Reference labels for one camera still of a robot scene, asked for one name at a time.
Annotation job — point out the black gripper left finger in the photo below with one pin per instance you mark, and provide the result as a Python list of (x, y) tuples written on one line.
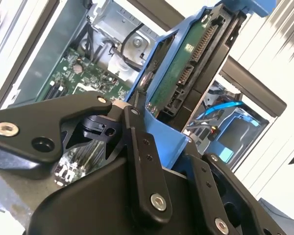
[(39, 122)]

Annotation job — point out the hard disk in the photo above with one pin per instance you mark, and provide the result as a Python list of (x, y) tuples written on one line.
[(210, 61)]

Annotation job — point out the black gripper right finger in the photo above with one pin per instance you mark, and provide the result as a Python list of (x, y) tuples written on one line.
[(223, 191)]

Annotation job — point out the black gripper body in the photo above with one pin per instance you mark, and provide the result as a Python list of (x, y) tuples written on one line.
[(93, 203)]

